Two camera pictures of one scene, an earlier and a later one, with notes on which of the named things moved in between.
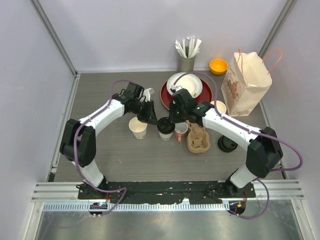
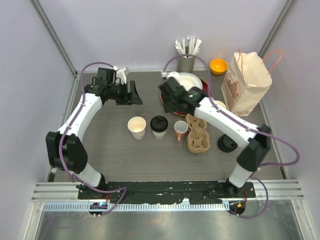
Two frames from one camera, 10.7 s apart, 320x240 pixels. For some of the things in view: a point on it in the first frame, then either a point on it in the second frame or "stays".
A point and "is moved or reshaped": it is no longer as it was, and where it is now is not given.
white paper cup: [138, 128] stays
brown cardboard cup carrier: [198, 141] stays
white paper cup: [165, 137] -> [159, 135]
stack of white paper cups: [220, 106] stays
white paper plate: [189, 81] stays
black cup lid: [165, 126] is moved or reshaped
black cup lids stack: [226, 144] stays
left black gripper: [150, 114] -> [129, 98]
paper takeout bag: [246, 81] stays
